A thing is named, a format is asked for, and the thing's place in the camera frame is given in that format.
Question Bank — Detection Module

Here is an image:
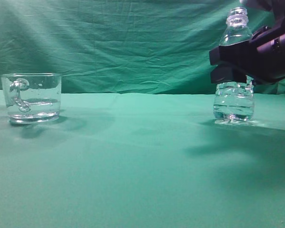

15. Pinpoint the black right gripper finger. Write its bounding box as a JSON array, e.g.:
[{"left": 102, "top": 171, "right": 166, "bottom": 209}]
[{"left": 210, "top": 65, "right": 247, "bottom": 84}]

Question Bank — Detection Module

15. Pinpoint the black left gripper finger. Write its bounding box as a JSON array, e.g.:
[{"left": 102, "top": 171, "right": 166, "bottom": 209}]
[{"left": 209, "top": 39, "right": 254, "bottom": 66}]

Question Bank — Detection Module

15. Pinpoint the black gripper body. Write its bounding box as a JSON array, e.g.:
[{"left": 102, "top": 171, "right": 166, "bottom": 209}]
[{"left": 246, "top": 17, "right": 285, "bottom": 84}]

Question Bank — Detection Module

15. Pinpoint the clear plastic water bottle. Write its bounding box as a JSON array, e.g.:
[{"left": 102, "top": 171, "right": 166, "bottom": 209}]
[{"left": 213, "top": 7, "right": 254, "bottom": 122}]

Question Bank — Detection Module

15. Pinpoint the green cloth backdrop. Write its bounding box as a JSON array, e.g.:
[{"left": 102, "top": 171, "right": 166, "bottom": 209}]
[{"left": 0, "top": 0, "right": 285, "bottom": 95}]

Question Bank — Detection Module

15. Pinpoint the green cloth table cover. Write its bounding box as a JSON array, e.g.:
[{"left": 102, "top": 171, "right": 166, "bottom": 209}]
[{"left": 0, "top": 90, "right": 285, "bottom": 228}]

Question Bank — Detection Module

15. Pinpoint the clear glass mug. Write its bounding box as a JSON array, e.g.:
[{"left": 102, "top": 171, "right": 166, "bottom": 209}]
[{"left": 1, "top": 73, "right": 62, "bottom": 124}]

